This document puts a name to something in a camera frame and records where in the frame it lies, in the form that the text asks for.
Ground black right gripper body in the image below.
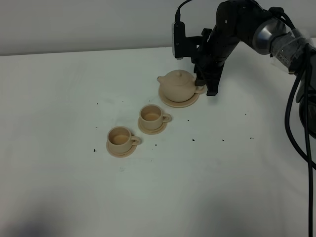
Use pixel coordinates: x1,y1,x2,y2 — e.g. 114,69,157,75
190,22,240,74

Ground beige saucer near teapot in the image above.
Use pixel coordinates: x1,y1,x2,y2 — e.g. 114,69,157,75
138,118,167,135

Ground beige teacup far from teapot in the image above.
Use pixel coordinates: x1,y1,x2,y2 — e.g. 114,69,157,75
107,126,141,155

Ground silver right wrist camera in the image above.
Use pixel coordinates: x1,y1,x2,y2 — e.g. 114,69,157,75
172,21,185,60

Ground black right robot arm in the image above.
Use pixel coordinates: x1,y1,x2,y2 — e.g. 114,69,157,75
192,0,316,137

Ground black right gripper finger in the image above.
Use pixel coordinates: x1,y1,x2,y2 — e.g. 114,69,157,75
206,65,224,96
194,64,207,86

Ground beige ceramic teapot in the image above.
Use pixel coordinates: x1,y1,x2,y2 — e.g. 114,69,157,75
157,70,205,103

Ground beige saucer far from teapot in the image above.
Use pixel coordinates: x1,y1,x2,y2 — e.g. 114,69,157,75
106,135,141,158

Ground beige teacup near teapot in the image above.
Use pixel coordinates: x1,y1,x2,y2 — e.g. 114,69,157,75
139,104,172,130

